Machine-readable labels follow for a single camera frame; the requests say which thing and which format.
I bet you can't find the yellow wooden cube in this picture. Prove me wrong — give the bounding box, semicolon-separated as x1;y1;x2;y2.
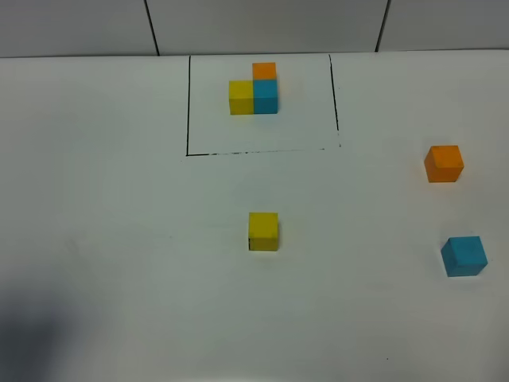
248;212;279;251

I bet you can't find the orange wooden cube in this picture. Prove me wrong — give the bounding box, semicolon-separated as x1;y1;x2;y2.
424;145;464;183

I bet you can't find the blue wooden cube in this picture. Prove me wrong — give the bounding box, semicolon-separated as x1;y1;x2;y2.
441;236;488;277

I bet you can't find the template yellow cube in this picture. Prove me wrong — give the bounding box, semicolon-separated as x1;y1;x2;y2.
228;80;254;115

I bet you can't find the template blue cube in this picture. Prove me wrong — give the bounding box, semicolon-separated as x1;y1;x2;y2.
253;80;278;114

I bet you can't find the template orange cube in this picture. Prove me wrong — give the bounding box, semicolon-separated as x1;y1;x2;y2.
252;62;278;80

